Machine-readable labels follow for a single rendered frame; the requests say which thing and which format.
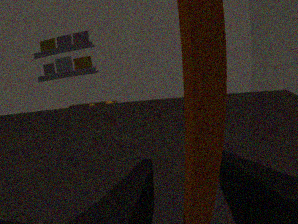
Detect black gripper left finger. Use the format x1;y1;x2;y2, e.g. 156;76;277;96
68;159;154;224

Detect orange handle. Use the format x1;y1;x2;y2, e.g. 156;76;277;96
177;0;227;224

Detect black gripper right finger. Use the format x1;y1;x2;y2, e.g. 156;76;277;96
218;151;298;224

